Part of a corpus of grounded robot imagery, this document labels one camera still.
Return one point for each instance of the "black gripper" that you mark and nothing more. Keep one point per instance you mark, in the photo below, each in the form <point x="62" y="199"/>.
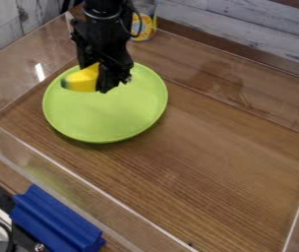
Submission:
<point x="100" y="40"/>

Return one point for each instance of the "yellow toy banana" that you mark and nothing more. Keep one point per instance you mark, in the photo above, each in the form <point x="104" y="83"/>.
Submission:
<point x="82" y="80"/>

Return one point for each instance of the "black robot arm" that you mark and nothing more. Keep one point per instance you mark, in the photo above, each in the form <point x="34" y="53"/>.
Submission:
<point x="104" y="9"/>

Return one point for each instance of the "green round plate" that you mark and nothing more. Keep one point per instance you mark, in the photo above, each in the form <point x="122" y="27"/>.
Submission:
<point x="105" y="118"/>

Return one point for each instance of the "blue plastic block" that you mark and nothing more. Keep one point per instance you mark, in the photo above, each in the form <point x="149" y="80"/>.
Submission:
<point x="53" y="224"/>

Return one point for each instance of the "clear acrylic tray wall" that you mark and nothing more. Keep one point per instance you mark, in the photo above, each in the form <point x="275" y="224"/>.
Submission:
<point x="126" y="231"/>

